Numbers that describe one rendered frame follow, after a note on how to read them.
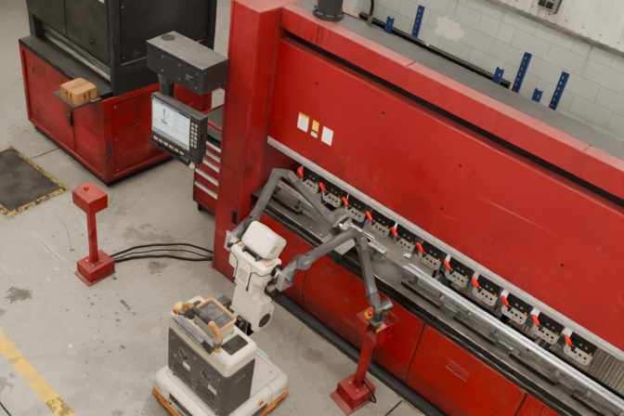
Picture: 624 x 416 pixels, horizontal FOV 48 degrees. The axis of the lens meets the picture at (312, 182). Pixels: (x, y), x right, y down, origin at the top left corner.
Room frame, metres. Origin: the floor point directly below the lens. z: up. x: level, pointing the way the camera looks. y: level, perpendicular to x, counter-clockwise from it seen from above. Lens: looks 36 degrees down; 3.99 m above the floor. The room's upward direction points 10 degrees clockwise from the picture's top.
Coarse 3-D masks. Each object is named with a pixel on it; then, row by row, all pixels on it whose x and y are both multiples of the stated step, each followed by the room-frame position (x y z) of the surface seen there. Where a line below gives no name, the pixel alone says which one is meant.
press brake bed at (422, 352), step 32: (288, 224) 3.81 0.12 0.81; (288, 256) 3.79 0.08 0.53; (288, 288) 3.79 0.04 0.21; (320, 288) 3.60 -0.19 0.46; (352, 288) 3.46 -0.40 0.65; (384, 288) 3.33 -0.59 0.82; (320, 320) 3.65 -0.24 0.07; (352, 320) 3.42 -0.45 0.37; (384, 320) 3.28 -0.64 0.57; (416, 320) 3.16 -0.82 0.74; (352, 352) 3.42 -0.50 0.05; (384, 352) 3.25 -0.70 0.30; (416, 352) 3.12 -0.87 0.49; (448, 352) 3.01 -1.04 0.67; (416, 384) 3.11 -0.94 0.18; (448, 384) 2.96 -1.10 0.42; (480, 384) 2.86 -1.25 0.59; (512, 384) 2.77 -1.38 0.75
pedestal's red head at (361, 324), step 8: (360, 312) 3.12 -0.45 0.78; (360, 320) 3.06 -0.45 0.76; (368, 320) 3.06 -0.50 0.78; (360, 328) 3.05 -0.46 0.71; (368, 328) 3.03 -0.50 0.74; (376, 328) 3.06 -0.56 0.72; (384, 328) 2.99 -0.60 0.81; (392, 328) 3.05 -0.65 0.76; (368, 336) 3.00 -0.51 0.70; (376, 336) 2.95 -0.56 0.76; (384, 336) 3.01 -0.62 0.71; (376, 344) 2.97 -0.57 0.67
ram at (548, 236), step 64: (320, 64) 3.91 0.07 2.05; (320, 128) 3.87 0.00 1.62; (384, 128) 3.60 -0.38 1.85; (448, 128) 3.38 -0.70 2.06; (384, 192) 3.54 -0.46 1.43; (448, 192) 3.31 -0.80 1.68; (512, 192) 3.11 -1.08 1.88; (576, 192) 2.94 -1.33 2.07; (512, 256) 3.04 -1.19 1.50; (576, 256) 2.86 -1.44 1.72; (576, 320) 2.78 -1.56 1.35
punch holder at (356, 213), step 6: (348, 198) 3.68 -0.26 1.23; (354, 198) 3.66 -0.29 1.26; (354, 204) 3.65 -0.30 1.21; (360, 204) 3.63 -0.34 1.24; (366, 204) 3.60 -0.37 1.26; (354, 210) 3.64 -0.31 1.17; (360, 210) 3.62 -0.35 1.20; (366, 210) 3.62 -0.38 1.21; (354, 216) 3.64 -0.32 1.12; (360, 216) 3.61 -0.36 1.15; (366, 216) 3.64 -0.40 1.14
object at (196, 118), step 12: (156, 96) 3.95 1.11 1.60; (168, 96) 4.02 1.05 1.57; (180, 108) 3.85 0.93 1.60; (192, 120) 3.78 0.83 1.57; (204, 120) 3.78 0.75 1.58; (156, 132) 3.94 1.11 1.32; (192, 132) 3.77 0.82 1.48; (204, 132) 3.83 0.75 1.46; (168, 144) 3.88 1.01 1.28; (192, 144) 3.77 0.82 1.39; (204, 144) 3.83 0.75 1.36; (192, 156) 3.77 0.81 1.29
